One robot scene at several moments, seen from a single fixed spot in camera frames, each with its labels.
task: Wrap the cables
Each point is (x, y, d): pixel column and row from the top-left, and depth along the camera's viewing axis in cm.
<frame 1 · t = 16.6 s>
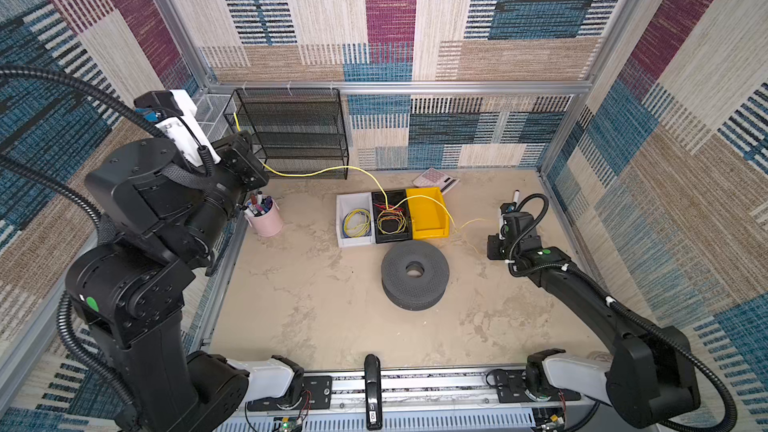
left hand: (250, 126, 43), fingers closed
right hand: (498, 243, 87), fingers closed
yellow plastic bin: (429, 215, 103), point 6 cm above the table
black plastic bin: (391, 225, 107), on the table
white plastic bin: (344, 204, 113), on the table
pink pen cup: (267, 225, 104), point 3 cm above the table

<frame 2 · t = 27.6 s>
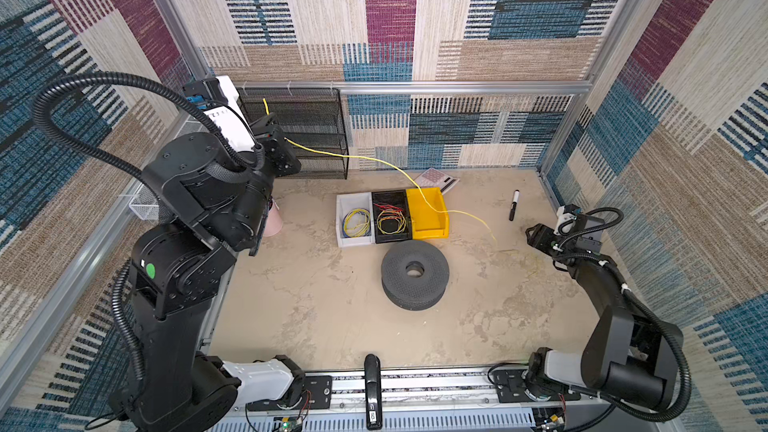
left hand: (277, 111, 44), fingers closed
right hand: (535, 236, 88), fingers open
the named things where they were.

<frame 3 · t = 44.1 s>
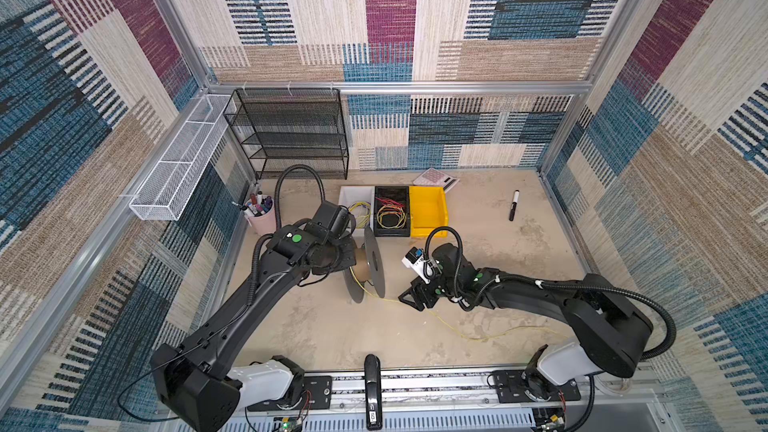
left hand: (351, 254, 75), fingers closed
right hand: (410, 294, 84), fingers open
the named things where they were.

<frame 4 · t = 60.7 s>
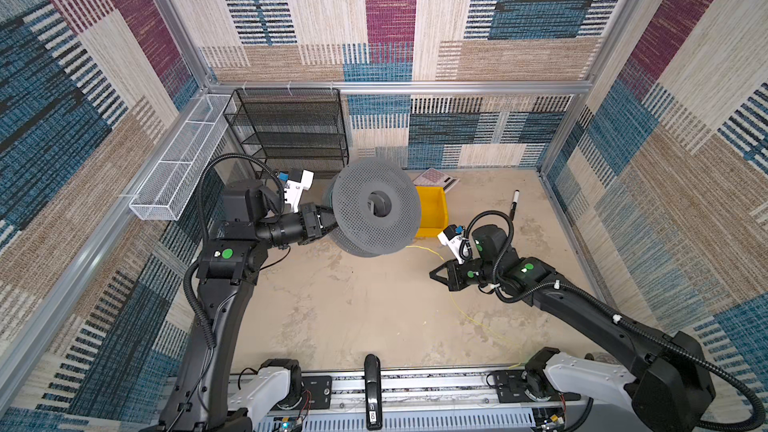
left hand: (347, 214, 60), fingers closed
right hand: (435, 279, 76), fingers closed
